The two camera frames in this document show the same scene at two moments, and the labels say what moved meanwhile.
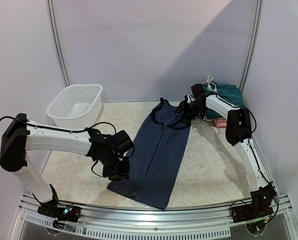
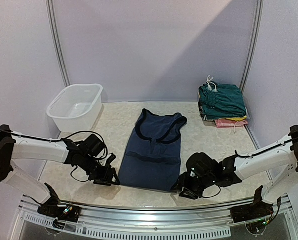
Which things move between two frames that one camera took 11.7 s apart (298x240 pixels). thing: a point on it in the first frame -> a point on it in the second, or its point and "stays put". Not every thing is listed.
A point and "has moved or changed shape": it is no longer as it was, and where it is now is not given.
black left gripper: (124, 173) -> (106, 176)
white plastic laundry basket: (77, 106) stays put
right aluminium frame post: (255, 42) stays put
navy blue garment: (156, 153) has moved or changed shape
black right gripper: (184, 108) -> (186, 187)
